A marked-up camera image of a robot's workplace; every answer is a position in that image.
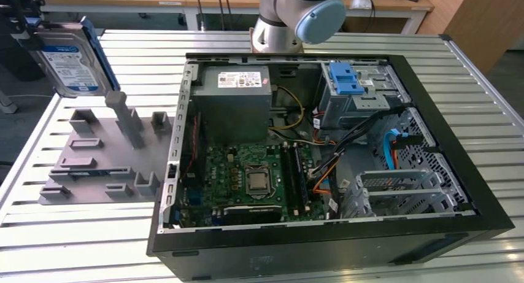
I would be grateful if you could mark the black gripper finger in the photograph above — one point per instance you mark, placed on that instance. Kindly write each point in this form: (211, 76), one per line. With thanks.
(37, 39)

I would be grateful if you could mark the hard disk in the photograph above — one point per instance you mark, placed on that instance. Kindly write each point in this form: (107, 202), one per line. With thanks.
(70, 65)

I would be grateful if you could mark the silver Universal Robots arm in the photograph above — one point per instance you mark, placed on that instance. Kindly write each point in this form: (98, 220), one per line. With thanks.
(274, 34)

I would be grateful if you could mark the metal disk bay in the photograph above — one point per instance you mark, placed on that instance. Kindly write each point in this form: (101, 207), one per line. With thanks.
(393, 195)

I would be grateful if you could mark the grey stand foot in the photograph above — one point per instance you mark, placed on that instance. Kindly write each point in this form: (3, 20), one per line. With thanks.
(9, 106)

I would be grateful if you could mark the grey parts rack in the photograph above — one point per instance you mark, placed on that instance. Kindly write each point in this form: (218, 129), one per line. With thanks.
(115, 160)

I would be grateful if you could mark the grey power supply unit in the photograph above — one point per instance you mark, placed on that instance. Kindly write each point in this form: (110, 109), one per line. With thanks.
(230, 117)

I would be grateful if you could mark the green motherboard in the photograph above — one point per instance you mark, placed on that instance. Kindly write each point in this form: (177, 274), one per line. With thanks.
(230, 172)

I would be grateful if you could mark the black CPU socket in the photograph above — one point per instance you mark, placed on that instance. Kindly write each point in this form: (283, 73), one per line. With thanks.
(259, 168)

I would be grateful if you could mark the silver CPU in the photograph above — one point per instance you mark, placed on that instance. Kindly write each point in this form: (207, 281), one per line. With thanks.
(258, 181)

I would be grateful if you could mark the blue drive latch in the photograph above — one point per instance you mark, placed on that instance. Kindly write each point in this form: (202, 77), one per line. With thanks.
(345, 77)

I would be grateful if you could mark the metal drive cage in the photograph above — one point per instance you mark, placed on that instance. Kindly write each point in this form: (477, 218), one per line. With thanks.
(341, 111)

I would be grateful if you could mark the black graphics card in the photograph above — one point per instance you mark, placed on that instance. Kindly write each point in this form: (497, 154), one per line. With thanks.
(254, 214)

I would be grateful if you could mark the RAM stick with black chips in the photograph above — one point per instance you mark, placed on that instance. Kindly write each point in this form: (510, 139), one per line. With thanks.
(303, 184)

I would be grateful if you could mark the black PC case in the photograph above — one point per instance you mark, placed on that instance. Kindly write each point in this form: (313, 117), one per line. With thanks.
(287, 249)

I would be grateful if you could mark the light wooden cabinet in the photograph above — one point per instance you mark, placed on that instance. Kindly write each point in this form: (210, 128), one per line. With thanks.
(483, 25)

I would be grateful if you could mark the wooden desk white frame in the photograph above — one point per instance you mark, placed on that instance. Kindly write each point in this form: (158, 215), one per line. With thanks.
(102, 0)
(393, 3)

